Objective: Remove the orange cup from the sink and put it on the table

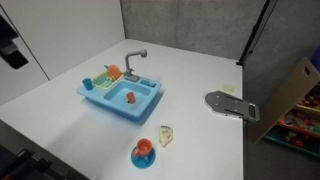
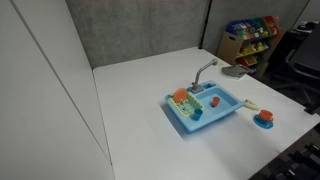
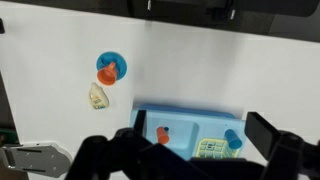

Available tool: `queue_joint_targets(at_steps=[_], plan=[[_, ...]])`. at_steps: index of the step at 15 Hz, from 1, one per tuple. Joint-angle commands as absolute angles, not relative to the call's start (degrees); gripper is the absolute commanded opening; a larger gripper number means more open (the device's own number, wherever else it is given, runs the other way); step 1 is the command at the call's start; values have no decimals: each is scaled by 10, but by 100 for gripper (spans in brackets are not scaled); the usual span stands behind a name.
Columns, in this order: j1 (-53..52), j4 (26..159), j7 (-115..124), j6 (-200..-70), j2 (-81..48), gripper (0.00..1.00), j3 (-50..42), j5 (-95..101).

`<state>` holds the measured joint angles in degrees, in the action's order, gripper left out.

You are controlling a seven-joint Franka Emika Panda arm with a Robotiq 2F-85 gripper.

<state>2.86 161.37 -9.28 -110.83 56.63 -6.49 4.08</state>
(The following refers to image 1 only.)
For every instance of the small orange cup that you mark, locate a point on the small orange cup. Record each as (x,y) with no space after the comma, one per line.
(131,97)

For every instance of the blue toy sink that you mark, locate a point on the blue toy sink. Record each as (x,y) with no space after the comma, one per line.
(117,97)

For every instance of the small blue cup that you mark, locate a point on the small blue cup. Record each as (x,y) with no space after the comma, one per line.
(88,84)

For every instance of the grey toy faucet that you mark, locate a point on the grey toy faucet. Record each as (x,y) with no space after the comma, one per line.
(127,61)

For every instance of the yellow toy dish rack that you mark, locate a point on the yellow toy dish rack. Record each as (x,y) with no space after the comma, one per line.
(100,82)

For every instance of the pale yellow sticker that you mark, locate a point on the pale yellow sticker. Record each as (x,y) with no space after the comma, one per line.
(228,88)

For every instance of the blue saucer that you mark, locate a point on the blue saucer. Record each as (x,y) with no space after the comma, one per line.
(143,163)

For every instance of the black pole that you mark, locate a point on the black pole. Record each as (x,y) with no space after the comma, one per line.
(255,36)

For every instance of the shelf with colourful toys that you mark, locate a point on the shelf with colourful toys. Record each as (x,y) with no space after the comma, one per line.
(305,123)

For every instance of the black mounted device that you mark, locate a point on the black mounted device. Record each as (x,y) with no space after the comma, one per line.
(10,50)

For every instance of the black equipment frame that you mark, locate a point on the black equipment frame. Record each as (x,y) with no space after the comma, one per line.
(23,165)

